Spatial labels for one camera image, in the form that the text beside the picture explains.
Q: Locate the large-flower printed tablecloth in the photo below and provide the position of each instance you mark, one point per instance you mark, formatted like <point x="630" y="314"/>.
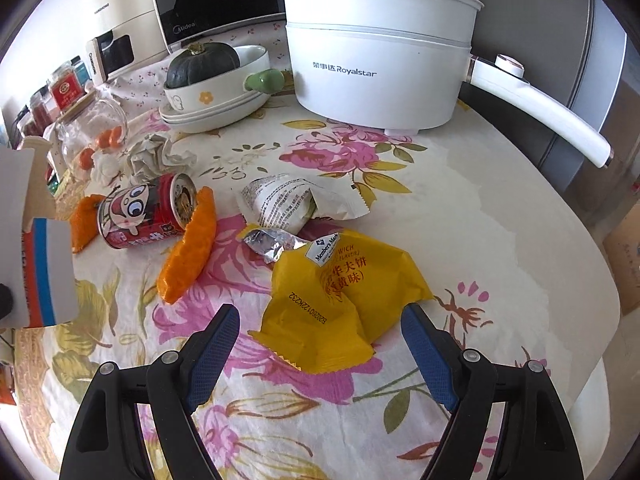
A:
<point x="450" y="240"/>

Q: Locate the white electric cooking pot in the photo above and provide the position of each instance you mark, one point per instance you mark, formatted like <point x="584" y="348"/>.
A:
<point x="375" y="70"/>

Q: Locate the tall blue milk carton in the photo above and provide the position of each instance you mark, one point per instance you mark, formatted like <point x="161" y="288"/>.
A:
<point x="35" y="260"/>

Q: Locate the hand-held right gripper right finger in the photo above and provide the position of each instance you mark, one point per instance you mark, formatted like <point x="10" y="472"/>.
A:
<point x="430" y="360"/>

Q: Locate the long orange peel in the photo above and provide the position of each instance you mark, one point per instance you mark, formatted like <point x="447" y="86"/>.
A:
<point x="187" y="250"/>

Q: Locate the yellow snack wrapper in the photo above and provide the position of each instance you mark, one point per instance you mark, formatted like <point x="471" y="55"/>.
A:
<point x="350" y="300"/>

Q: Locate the white printed snack wrapper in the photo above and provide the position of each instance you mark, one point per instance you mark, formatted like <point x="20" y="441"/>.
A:
<point x="280" y="200"/>

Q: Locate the black microwave oven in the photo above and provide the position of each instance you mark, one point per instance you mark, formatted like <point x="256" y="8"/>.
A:
<point x="225" y="0"/>

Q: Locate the glass jar wooden lid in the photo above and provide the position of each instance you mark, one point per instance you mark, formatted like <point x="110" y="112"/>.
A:
<point x="90" y="125"/>

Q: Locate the grey refrigerator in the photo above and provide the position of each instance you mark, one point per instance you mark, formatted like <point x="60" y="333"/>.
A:
<point x="550" y="35"/>

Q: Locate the dark green pumpkin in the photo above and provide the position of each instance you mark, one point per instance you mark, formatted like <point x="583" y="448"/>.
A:
<point x="200" y="67"/>

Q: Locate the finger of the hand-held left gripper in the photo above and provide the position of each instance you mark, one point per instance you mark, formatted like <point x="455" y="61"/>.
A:
<point x="5" y="302"/>

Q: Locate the red label glass jar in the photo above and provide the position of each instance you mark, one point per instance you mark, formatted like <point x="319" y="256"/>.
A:
<point x="65" y="92"/>

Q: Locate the brown cardboard box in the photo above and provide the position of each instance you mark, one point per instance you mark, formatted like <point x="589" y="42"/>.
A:
<point x="625" y="260"/>

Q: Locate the red cartoon drink can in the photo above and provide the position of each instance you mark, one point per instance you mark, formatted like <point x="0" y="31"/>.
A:
<point x="140" y="210"/>

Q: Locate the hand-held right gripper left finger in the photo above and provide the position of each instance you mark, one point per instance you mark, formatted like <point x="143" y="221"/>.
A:
<point x="212" y="360"/>

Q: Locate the white air fryer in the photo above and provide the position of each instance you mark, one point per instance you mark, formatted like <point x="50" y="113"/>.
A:
<point x="125" y="10"/>

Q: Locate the paper napkin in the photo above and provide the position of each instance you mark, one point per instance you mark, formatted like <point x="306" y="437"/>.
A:
<point x="150" y="155"/>

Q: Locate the small orange peel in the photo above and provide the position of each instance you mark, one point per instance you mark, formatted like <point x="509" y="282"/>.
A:
<point x="85" y="220"/>

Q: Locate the small tangerine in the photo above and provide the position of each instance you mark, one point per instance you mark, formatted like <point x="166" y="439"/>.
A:
<point x="86" y="158"/>
<point x="103" y="139"/>
<point x="116" y="136"/>

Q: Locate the white tissue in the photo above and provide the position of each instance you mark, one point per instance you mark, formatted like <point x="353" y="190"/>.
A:
<point x="105" y="167"/>

